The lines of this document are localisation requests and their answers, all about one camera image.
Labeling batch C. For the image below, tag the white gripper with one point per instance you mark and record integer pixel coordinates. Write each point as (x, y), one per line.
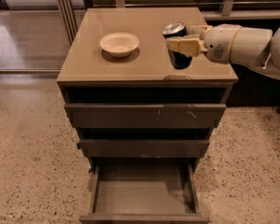
(220, 43)

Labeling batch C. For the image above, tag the blue pepsi can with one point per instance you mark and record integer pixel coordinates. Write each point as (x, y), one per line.
(178, 60)

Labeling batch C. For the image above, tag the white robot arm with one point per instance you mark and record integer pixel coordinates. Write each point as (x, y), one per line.
(254, 48)

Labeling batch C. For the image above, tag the grey drawer cabinet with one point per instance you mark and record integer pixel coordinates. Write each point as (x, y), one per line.
(90, 75)

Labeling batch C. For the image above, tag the top grey drawer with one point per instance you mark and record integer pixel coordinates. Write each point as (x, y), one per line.
(168, 116)

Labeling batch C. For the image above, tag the middle grey drawer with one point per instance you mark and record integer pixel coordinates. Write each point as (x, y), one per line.
(145, 148)

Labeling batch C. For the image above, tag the bottom grey open drawer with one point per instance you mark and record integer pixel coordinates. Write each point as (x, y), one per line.
(144, 192)

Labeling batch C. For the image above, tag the white paper bowl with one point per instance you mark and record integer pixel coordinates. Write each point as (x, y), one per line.
(119, 44)

